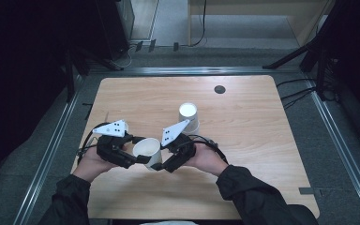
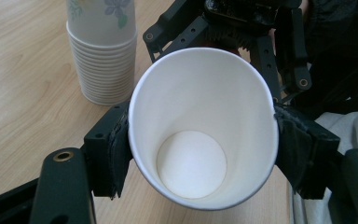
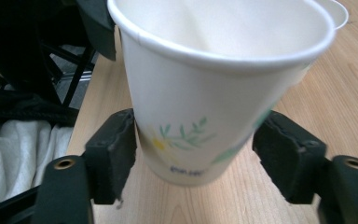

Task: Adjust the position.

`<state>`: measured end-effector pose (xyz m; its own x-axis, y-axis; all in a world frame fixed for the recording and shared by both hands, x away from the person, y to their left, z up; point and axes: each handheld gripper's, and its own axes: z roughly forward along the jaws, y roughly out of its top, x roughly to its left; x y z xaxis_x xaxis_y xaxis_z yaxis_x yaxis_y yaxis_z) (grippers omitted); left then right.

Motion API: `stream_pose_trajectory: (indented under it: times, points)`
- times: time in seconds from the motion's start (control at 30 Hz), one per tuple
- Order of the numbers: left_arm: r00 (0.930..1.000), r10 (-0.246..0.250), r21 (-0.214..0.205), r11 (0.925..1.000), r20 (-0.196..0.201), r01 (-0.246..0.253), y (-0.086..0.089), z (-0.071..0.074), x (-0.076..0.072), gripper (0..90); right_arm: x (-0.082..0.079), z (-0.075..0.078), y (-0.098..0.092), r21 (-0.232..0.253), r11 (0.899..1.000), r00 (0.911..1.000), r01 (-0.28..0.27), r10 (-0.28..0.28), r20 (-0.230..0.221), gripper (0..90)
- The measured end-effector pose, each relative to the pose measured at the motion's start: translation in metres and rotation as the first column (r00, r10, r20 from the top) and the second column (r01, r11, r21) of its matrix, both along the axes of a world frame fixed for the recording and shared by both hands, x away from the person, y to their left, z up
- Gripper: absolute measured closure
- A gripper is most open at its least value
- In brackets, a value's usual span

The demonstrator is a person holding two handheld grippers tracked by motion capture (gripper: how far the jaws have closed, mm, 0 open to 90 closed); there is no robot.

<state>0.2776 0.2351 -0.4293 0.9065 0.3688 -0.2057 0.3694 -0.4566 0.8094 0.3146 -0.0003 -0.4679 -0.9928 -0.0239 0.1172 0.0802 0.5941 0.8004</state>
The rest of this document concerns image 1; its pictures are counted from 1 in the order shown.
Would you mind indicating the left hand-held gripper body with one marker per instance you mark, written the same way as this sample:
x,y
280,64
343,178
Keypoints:
x,y
112,150

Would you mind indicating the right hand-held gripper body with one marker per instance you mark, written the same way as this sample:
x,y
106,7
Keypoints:
x,y
182,150

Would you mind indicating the person's left hand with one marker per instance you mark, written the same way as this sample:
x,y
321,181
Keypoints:
x,y
90,164

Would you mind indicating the person's right hand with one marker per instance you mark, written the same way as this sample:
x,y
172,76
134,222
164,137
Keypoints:
x,y
209,157

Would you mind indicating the black tape mark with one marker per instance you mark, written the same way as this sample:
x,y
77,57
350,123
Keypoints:
x,y
89,111

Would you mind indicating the black round table grommet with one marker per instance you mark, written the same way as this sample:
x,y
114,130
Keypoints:
x,y
219,89

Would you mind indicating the black computer tower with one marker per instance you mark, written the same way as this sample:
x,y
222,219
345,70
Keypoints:
x,y
114,25

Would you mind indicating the grey tape strip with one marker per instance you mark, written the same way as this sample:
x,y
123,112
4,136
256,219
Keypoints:
x,y
307,190

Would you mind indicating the light wooden cabinet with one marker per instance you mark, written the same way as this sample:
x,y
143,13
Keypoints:
x,y
262,7

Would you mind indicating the black tripod stand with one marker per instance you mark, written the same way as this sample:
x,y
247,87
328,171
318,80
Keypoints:
x,y
322,47

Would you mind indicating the metal floor rail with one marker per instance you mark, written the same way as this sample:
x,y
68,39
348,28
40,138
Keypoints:
x,y
47,156
193,70
340,146

